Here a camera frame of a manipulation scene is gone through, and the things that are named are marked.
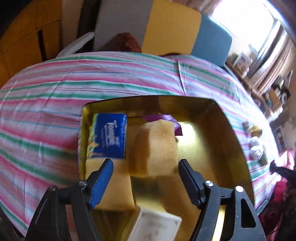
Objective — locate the striped blanket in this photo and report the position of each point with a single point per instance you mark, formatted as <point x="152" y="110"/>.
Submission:
<point x="46" y="104"/>

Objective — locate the pink patterned curtain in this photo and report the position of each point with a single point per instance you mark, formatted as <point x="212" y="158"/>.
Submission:
<point x="203" y="5"/>

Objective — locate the blue snack packet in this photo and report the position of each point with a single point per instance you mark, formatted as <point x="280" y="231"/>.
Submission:
<point x="108" y="136"/>

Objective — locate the white foam board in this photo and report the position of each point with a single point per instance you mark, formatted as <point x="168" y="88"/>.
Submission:
<point x="74" y="45"/>

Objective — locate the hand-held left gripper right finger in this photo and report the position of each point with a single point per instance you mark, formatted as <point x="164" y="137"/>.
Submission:
<point x="190" y="183"/>

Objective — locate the wooden side desk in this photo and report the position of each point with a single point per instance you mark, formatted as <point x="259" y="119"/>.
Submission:
<point x="256" y="91"/>

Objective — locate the wooden wardrobe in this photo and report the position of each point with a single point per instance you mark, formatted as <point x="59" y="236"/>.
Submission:
<point x="23" y="34"/>

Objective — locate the purple snack packet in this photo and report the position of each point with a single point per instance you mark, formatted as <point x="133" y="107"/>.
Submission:
<point x="177" y="127"/>

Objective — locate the person's red clothing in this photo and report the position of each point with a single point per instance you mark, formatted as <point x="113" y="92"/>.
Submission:
<point x="282" y="197"/>

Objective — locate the yellow sponge block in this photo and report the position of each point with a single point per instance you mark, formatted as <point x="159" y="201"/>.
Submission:
<point x="115" y="192"/>
<point x="155" y="148"/>

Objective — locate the gold metal tin tray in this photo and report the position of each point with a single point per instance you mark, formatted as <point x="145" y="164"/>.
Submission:
<point x="208" y="150"/>

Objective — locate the white printed box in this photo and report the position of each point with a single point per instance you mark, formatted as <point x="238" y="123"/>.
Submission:
<point x="242" y="60"/>

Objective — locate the black rolled mat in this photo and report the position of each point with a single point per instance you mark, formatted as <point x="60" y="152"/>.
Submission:
<point x="87" y="18"/>

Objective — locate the striped brown curtain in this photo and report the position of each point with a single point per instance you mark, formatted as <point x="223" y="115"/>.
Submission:
<point x="275" y="67"/>

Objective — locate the white plastic ball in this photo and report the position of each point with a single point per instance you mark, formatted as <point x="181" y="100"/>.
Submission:
<point x="255" y="141"/>
<point x="256" y="152"/>

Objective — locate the large white cardboard box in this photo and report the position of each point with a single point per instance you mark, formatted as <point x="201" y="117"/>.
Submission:
<point x="157" y="224"/>

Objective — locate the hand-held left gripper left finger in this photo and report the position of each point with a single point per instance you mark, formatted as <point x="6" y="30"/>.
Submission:
<point x="101" y="183"/>

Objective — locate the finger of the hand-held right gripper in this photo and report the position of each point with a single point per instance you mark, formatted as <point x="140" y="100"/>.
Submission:
<point x="283" y="172"/>

